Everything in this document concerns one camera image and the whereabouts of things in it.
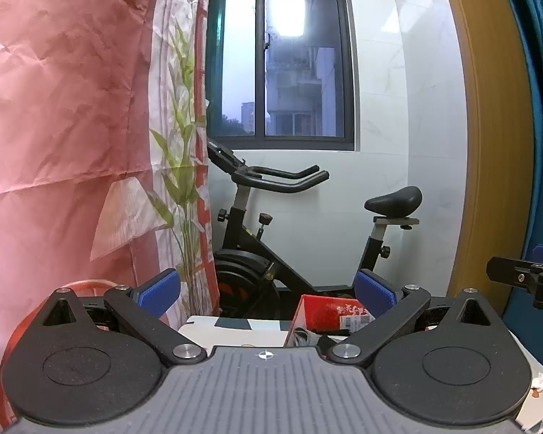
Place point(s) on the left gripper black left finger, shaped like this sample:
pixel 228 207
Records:
pixel 138 312

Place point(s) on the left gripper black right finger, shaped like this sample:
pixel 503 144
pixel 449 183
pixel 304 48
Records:
pixel 396 311

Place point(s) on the red strawberry cardboard box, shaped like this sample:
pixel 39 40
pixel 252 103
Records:
pixel 324 321

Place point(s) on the dark framed window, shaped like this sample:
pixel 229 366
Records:
pixel 279 75

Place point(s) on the wooden door frame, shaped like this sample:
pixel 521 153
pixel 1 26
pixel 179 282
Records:
pixel 500 156

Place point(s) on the pink floral wall hanging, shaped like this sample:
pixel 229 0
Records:
pixel 103 152

